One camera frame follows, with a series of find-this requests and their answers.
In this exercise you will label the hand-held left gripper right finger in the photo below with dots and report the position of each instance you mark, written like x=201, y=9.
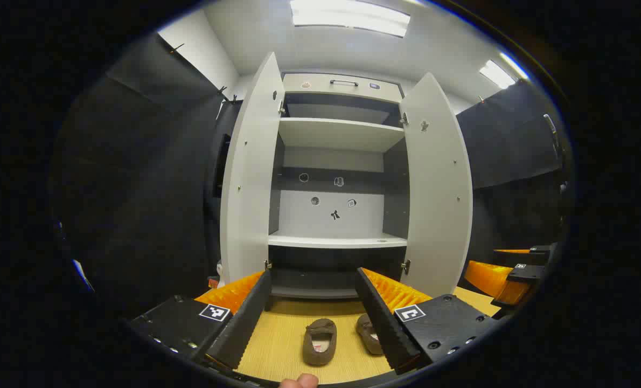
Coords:
x=385, y=323

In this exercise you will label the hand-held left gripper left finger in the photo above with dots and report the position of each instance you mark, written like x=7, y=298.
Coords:
x=245, y=323

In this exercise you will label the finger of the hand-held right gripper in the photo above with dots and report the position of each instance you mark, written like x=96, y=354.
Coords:
x=487, y=277
x=538, y=253

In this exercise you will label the brown slipper shoe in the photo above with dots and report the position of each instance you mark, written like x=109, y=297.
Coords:
x=368, y=335
x=319, y=353

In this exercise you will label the white shoe cabinet door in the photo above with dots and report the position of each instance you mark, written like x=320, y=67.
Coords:
x=250, y=188
x=439, y=205

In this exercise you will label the white shoe cabinet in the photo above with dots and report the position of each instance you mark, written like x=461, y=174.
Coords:
x=336, y=134

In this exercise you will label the black backdrop cloth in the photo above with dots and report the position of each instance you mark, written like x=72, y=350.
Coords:
x=137, y=188
x=514, y=145

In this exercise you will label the metal pole stand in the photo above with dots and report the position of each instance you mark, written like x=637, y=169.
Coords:
x=552, y=129

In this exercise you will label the small ceiling light panel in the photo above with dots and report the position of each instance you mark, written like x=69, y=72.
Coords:
x=497, y=74

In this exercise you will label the large ceiling light panel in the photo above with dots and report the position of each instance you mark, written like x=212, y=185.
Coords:
x=353, y=17

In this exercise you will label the black hanging frame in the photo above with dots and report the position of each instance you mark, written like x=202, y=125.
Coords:
x=222, y=161

